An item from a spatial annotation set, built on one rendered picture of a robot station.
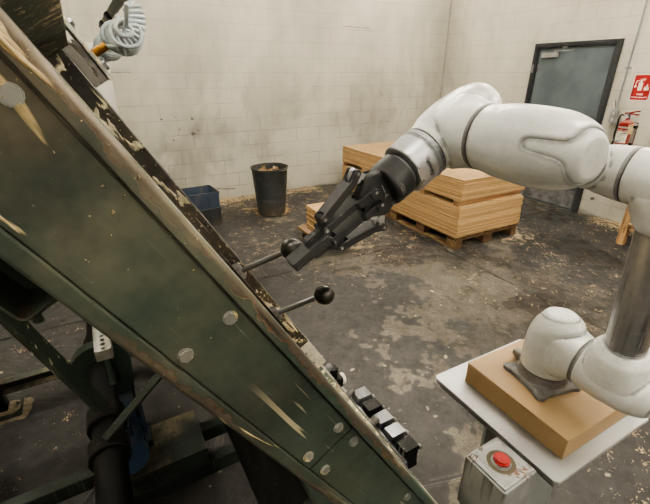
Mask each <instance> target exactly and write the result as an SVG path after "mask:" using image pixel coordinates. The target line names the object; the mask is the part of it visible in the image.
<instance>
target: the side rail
mask: <svg viewBox="0 0 650 504"><path fill-rule="evenodd" d="M0 259H2V260H3V261H5V262H6V263H7V264H9V265H10V266H11V267H13V268H14V269H15V270H17V271H18V272H19V273H21V274H22V275H24V276H25V277H26V278H28V279H29V280H30V281H32V282H33V283H34V284H36V285H37V286H38V287H40V288H41V289H43V290H44V291H45V292H47V293H48V294H49V295H51V296H52V297H53V298H55V299H56V300H58V301H59V302H60V303H62V304H63V305H64V306H66V307H67V308H68V309H70V310H71V311H72V312H74V313H75V314H77V315H78V316H79V317H81V318H82V319H83V320H85V321H86V322H87V323H89V324H90V325H92V326H93V327H94V328H96V329H97V330H98V331H100V332H101V333H102V334H104V335H105V336H106V337H108V338H109V339H111V340H112V341H113V342H115V343H116V344H117V345H119V346H120V347H121V348H123V349H124V350H125V351H127V352H128V353H130V354H131V355H132V356H134V357H135V358H136V359H138V360H139V361H140V362H142V363H143V364H145V365H146V366H147V367H149V368H150V369H151V370H153V371H154V372H155V373H157V374H158V375H159V376H161V377H162V378H164V379H165V380H166V381H168V382H169V383H170V384H172V385H173V386H174V387H176V388H177V389H179V390H180V391H181V392H183V393H184V394H185V395H187V396H188V397H189V398H191V399H192V400H193V401H195V402H196V403H198V404H199V405H200V406H202V407H203V408H204V409H206V410H207V411H208V412H210V413H211V414H212V415H214V416H215V417H217V418H218V419H219V420H221V421H222V422H223V423H225V424H226V425H227V426H229V427H230V428H232V429H233V430H234V431H236V432H237V433H238V434H240V435H241V436H242V437H244V438H245V439H246V440H248V441H249V442H251V443H252V444H253V445H255V446H256V447H257V448H259V449H260V450H261V451H263V452H264V453H266V454H267V455H268V456H270V457H271V458H272V459H274V460H275V461H276V462H278V463H279V464H280V465H282V466H283V467H285V468H286V469H287V470H289V471H290V472H291V473H293V474H294V475H295V476H297V477H298V478H299V479H301V480H302V481H304V482H305V483H306V484H308V485H309V486H310V487H312V488H313V489H314V490H316V491H317V492H319V493H320V494H321V495H323V496H324V497H325V498H327V499H328V500H329V501H331V502H332V503H333V504H437V503H436V502H435V501H434V499H433V498H432V497H431V496H430V495H429V494H428V493H427V492H426V490H425V489H424V488H423V487H422V486H421V485H420V484H419V482H418V481H417V480H416V479H415V478H414V477H413V476H412V474H411V473H410V472H409V471H408V470H407V469H406V468H405V466H404V465H403V464H402V463H401V462H400V461H399V460H398V459H397V457H396V456H395V455H394V454H393V453H392V452H391V451H390V449H389V448H388V447H387V446H386V445H385V444H384V443H383V441H382V440H381V439H380V438H379V437H378V436H377V435H376V433H375V432H374V431H373V430H372V429H371V428H370V427H369V426H368V424H367V423H366V422H365V421H364V420H363V419H362V418H361V416H360V415H359V414H358V413H357V412H356V411H355V410H354V408H353V407H352V406H351V405H350V404H349V403H348V402H347V400H346V399H345V398H344V397H343V396H342V395H341V394H340V392H339V391H338V390H337V389H336V388H335V387H334V386H333V385H332V383H331V382H330V381H329V380H328V379H327V378H326V377H325V375H324V374H323V373H322V372H321V371H320V370H319V369H318V367H317V366H316V365H315V364H314V363H313V362H312V361H311V359H310V358H309V357H308V356H307V355H306V354H305V353H304V352H303V350H302V349H301V348H300V347H299V346H298V345H297V344H296V342H295V341H294V340H293V339H292V338H291V337H290V336H289V334H288V333H287V332H286V331H285V330H284V329H283V328H282V326H281V325H280V324H279V323H278V322H277V321H276V320H275V319H274V317H273V316H272V315H271V314H270V313H269V312H268V311H267V309H266V308H265V307H264V306H263V305H262V304H261V303H260V301H259V300H258V299H257V298H256V297H255V296H254V295H253V293H252V292H251V291H250V290H249V289H248V288H247V287H246V286H245V284H244V283H243V282H242V281H241V280H240V279H239V278H238V276H237V275H236V274H235V273H234V272H233V271H232V270H231V268H230V267H229V266H228V265H227V264H226V263H225V262H224V260H223V259H222V258H221V257H220V256H219V255H218V254H217V253H216V251H215V250H214V249H213V248H212V247H211V246H210V245H209V243H208V242H207V241H206V240H205V239H204V238H203V237H202V235H201V234H200V233H199V232H198V231H197V230H196V229H195V227H194V226H193V225H192V224H191V223H190V222H189V221H188V219H187V218H186V217H185V216H184V215H183V214H182V213H181V212H180V210H179V209H178V208H177V207H176V206H175V205H174V204H173V202H172V201H171V200H170V199H169V198H168V197H167V196H166V194H165V193H164V192H163V191H162V190H161V189H160V188H159V186H158V185H157V184H156V183H155V182H154V181H153V180H152V179H151V177H150V176H149V175H148V174H147V173H146V172H145V171H144V169H143V168H142V167H141V166H140V165H139V164H138V163H137V161H136V160H135V159H134V158H133V157H132V156H131V155H130V153H129V152H128V151H127V150H126V149H125V148H124V147H123V146H122V144H121V143H120V142H119V141H118V140H117V139H116V138H115V136H114V135H113V134H112V133H111V132H110V131H109V130H108V128H107V127H106V126H105V125H104V124H103V123H102V122H101V120H100V119H99V118H98V117H97V116H96V115H95V114H94V113H93V111H92V110H91V109H90V108H89V107H88V106H87V105H86V103H85V102H84V101H83V100H82V99H81V98H80V97H79V95H78V94H77V93H76V92H75V91H74V90H73V89H72V87H71V86H70V85H69V84H68V83H67V82H66V81H65V79H64V78H63V77H62V76H61V75H60V74H59V73H58V72H57V70H56V69H55V68H54V67H53V66H52V65H51V64H50V62H49V61H48V60H47V59H46V58H45V57H44V56H43V54H42V53H41V52H40V51H39V50H38V49H37V48H36V46H35V45H34V44H33V43H32V42H31V41H30V40H29V39H28V37H27V36H26V35H25V34H24V33H23V32H22V31H21V29H20V28H19V27H18V26H17V25H16V24H15V23H14V21H13V20H12V19H11V18H10V17H9V16H8V15H7V13H6V12H5V11H4V10H3V9H2V8H1V7H0Z"/></svg>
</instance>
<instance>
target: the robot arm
mask: <svg viewBox="0 0 650 504"><path fill-rule="evenodd" d="M447 168H450V169H458V168H469V169H475V170H479V171H482V172H484V173H486V174H487V175H489V176H492V177H495V178H498V179H501V180H504V181H508V182H510V183H513V184H516V185H520V186H523V187H527V188H532V189H541V190H550V191H554V190H567V189H573V188H577V187H579V188H582V189H587V190H590V191H591V192H593V193H596V194H599V195H601V196H604V197H606V198H609V199H612V200H615V201H618V202H621V203H625V204H628V211H629V214H630V221H631V223H632V225H633V227H634V232H633V236H632V240H631V243H630V247H629V251H628V254H627V258H626V262H625V265H624V269H623V273H622V276H621V280H620V284H619V287H618V291H617V295H616V298H615V302H614V306H613V309H612V313H611V317H610V320H609V324H608V328H607V331H606V334H604V335H601V336H599V337H597V338H596V339H595V338H594V337H593V336H592V335H591V334H590V333H589V332H588V331H586V328H587V327H586V325H585V323H584V321H583V320H582V319H581V317H580V316H578V315H577V314H576V313H574V312H573V311H571V310H569V309H566V308H562V307H549V308H547V309H545V310H544V311H543V312H541V313H540V314H538V315H537V316H536V317H535V318H534V320H533V321H532V322H531V324H530V326H529V328H528V330H527V333H526V336H525V339H524V343H523V347H522V350H521V349H519V348H514V350H513V352H512V353H513V355H514V356H515V357H516V358H517V360H518V361H515V362H506V363H504V365H503V368H504V369H505V370H506V371H508V372H509V373H511V374H512V375H513V376H514V377H515V378H516V379H517V380H518V381H519V382H520V383H521V384H522V385H524V386H525V387H526V388H527V389H528V390H529V391H530V392H531V393H532V394H533V396H534V398H535V399H536V400H538V401H540V402H544V401H546V400H547V399H548V398H552V397H555V396H559V395H563V394H566V393H570V392H580V390H583V391H584V392H586V393H587V394H589V395H590V396H592V397H593V398H595V399H597V400H598V401H600V402H602V403H603V404H605V405H607V406H609V407H611V408H613V409H614V410H616V411H619V412H621V413H624V414H627V415H630V416H633V417H637V418H642V419H644V418H650V147H643V146H628V145H612V144H611V145H609V140H608V135H607V133H606V131H605V129H604V128H603V127H602V126H601V125H600V124H599V123H597V122H596V121H595V120H593V119H591V118H590V117H588V116H586V115H584V114H582V113H579V112H577V111H573V110H569V109H564V108H558V107H552V106H545V105H537V104H523V103H508V104H502V99H501V97H500V95H499V93H498V92H497V91H496V90H495V89H494V88H493V87H492V86H490V85H488V84H486V83H482V82H475V83H470V84H467V85H464V86H462V87H459V88H457V89H455V90H453V91H451V92H450V93H448V94H447V95H445V96H444V97H442V98H441V99H439V100H438V101H437V102H435V103H434V104H433V105H432V106H431V107H430V108H428V109H427V110H426V111H425V112H424V113H423V114H422V115H421V116H420V117H419V118H418V119H417V121H416V122H415V124H414V125H413V127H412V128H411V129H410V130H409V131H407V132H406V133H404V134H403V136H402V137H400V138H399V139H398V140H397V141H396V142H394V143H393V144H392V145H391V146H390V147H388V148H387V149H386V151H385V156H384V157H383V158H382V159H381V160H379V161H378V162H377V163H376V164H374V165H373V166H372V167H371V168H370V170H368V171H364V172H363V173H362V172H361V171H360V170H358V169H355V168H352V167H348V168H347V170H346V172H345V175H344V177H343V180H342V181H341V182H340V183H339V185H338V186H337V187H336V188H335V190H334V191H333V192H332V193H331V195H330V196H329V197H328V198H327V200H326V201H325V202H324V203H323V205H322V206H321V207H320V208H319V210H318V211H317V212H316V213H315V215H314V218H315V219H316V222H317V223H315V224H314V228H315V229H314V230H313V231H312V232H310V233H309V234H308V235H307V236H306V237H304V238H303V240H302V242H303V244H301V245H300V246H299V247H298V248H297V249H295V250H294V251H293V252H292V253H291V254H289V255H288V256H287V257H286V258H285V259H286V261H287V262H288V263H289V265H290V266H292V267H293V268H294V269H295V270H296V271H297V272H298V271H299V270H301V269H302V268H303V267H304V266H305V265H306V264H308V263H309V262H310V261H311V260H312V259H313V258H315V259H317V258H319V257H320V256H321V255H323V254H324V253H325V252H326V251H327V250H328V249H330V248H331V247H334V248H336V249H337V250H339V251H340V252H342V251H344V250H346V249H348V248H349V247H351V246H353V245H355V244H356V243H358V242H360V241H362V240H363V239H365V238H367V237H369V236H370V235H372V234H374V233H376V232H381V231H385V230H386V229H387V225H386V224H384V220H385V215H386V214H388V213H389V211H390V209H391V207H392V206H393V205H395V204H398V203H400V202H401V201H403V200H404V199H405V198H406V197H407V196H408V195H409V194H411V193H412V192H413V191H420V190H422V189H423V188H424V187H425V186H426V185H427V184H429V183H430V182H431V181H432V180H433V179H434V178H436V177H437V176H439V175H440V174H441V173H442V172H443V171H444V170H445V169H447ZM356 185H357V186H356ZM355 187H356V189H355V191H354V192H353V193H352V194H351V192H352V191H353V190H354V188H355ZM350 194H351V195H350ZM346 199H347V200H346ZM345 200H346V201H345ZM344 201H345V202H344ZM343 202H344V203H343ZM372 216H376V217H375V218H371V217H372ZM370 218H371V221H368V220H369V219H370ZM364 221H368V222H366V223H364V224H362V225H360V224H361V223H363V222H364ZM359 225H360V226H359Z"/></svg>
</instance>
